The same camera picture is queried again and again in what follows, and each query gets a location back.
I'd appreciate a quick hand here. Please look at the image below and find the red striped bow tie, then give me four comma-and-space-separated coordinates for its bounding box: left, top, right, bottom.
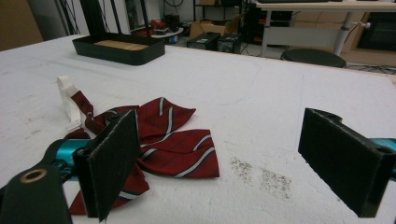
56, 75, 220, 217

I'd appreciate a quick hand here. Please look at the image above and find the black metal stand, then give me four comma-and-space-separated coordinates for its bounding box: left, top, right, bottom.
79, 0, 152, 39

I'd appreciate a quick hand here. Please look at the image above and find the round black stool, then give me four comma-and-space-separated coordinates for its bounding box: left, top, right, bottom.
280, 49, 347, 69

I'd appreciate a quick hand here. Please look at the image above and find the white desk with metal legs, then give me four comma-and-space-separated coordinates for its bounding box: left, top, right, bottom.
255, 0, 396, 58

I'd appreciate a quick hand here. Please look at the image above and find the black equipment box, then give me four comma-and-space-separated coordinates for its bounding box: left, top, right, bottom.
217, 33, 243, 54

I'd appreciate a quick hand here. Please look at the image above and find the cardboard box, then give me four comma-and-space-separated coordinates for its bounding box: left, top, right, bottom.
189, 14, 243, 40

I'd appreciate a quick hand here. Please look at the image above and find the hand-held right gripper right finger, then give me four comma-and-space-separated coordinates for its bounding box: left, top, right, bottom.
297, 107, 396, 218

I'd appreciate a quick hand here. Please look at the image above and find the black tray with wooden base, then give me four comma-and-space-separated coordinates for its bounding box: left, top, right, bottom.
72, 32, 166, 66

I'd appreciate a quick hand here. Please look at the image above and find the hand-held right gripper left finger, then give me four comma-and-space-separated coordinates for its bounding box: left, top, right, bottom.
72, 109, 141, 222

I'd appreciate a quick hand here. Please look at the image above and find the black computer case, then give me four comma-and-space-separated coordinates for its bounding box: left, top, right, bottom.
186, 32, 221, 51

